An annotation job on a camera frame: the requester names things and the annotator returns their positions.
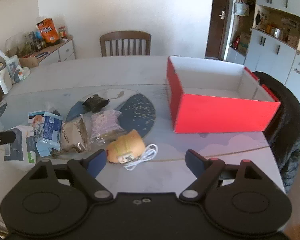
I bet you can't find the white grey tissue pack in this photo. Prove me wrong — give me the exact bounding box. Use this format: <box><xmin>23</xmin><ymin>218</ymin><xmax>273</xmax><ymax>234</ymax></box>
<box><xmin>4</xmin><ymin>125</ymin><xmax>37</xmax><ymax>171</ymax></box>

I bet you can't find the beige foil snack bag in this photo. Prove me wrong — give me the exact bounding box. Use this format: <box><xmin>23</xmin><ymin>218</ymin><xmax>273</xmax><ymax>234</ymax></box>
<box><xmin>51</xmin><ymin>115</ymin><xmax>91</xmax><ymax>158</ymax></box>

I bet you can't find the white herbal product box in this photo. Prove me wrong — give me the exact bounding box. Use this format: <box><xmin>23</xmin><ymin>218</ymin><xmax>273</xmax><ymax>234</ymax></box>
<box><xmin>28</xmin><ymin>111</ymin><xmax>45</xmax><ymax>130</ymax></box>

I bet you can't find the blue wet wipes packet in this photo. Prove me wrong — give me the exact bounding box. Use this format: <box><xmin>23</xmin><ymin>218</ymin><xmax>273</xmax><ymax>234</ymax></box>
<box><xmin>36</xmin><ymin>112</ymin><xmax>63</xmax><ymax>158</ymax></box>

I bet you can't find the orange plush toy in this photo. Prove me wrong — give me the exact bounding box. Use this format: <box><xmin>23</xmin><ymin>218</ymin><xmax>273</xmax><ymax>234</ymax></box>
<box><xmin>106</xmin><ymin>129</ymin><xmax>146</xmax><ymax>164</ymax></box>

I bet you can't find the pink snack packet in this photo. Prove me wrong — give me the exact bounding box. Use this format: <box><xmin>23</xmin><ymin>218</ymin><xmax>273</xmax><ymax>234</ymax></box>
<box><xmin>90</xmin><ymin>109</ymin><xmax>126</xmax><ymax>145</ymax></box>

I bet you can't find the white cable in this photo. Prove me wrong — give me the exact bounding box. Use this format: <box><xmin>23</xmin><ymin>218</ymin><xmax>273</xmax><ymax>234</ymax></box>
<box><xmin>124</xmin><ymin>143</ymin><xmax>159</xmax><ymax>172</ymax></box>

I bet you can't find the black foil packet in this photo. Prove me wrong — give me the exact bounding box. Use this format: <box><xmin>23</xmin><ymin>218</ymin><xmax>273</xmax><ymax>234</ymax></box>
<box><xmin>83</xmin><ymin>94</ymin><xmax>110</xmax><ymax>113</ymax></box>

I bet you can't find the white kettle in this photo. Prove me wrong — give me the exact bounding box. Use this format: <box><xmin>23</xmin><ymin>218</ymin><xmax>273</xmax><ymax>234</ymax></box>
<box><xmin>0</xmin><ymin>66</ymin><xmax>13</xmax><ymax>95</ymax></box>

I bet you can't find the white paper bag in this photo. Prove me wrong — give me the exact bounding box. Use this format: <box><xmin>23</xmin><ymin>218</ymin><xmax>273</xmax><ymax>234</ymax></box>
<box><xmin>0</xmin><ymin>50</ymin><xmax>30</xmax><ymax>84</ymax></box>

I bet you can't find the red cardboard box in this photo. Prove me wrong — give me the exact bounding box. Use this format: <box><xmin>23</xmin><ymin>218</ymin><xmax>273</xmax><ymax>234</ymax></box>
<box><xmin>166</xmin><ymin>56</ymin><xmax>281</xmax><ymax>133</ymax></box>

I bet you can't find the black jacket on chair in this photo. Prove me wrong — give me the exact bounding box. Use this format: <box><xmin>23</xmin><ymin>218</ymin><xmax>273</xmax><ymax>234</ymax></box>
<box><xmin>254</xmin><ymin>72</ymin><xmax>300</xmax><ymax>193</ymax></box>

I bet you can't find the white drawer sideboard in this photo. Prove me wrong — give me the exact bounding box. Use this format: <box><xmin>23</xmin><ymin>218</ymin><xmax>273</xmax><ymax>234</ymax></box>
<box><xmin>20</xmin><ymin>36</ymin><xmax>76</xmax><ymax>67</ymax></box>

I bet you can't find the orange chips bag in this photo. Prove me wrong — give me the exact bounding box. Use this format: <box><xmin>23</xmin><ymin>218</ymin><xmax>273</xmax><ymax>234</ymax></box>
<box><xmin>37</xmin><ymin>18</ymin><xmax>60</xmax><ymax>46</ymax></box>

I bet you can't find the brown entrance door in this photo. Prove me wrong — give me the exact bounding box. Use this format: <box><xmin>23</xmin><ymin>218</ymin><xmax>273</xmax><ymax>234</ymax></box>
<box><xmin>205</xmin><ymin>0</ymin><xmax>229</xmax><ymax>59</ymax></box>

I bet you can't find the cardboard box in cabinet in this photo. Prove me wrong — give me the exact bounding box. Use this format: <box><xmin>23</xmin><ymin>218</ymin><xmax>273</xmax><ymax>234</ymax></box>
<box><xmin>237</xmin><ymin>32</ymin><xmax>251</xmax><ymax>55</ymax></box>

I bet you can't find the brown wooden chair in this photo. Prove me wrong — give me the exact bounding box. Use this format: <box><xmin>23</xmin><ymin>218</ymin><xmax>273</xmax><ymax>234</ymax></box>
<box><xmin>100</xmin><ymin>30</ymin><xmax>152</xmax><ymax>57</ymax></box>

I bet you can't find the grey hanging tote bag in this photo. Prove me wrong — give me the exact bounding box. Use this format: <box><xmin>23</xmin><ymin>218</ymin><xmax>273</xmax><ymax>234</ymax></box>
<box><xmin>234</xmin><ymin>0</ymin><xmax>250</xmax><ymax>16</ymax></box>

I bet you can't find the white wall cabinet unit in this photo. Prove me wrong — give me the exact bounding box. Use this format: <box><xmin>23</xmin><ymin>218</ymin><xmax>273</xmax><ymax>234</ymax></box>
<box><xmin>226</xmin><ymin>0</ymin><xmax>300</xmax><ymax>84</ymax></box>

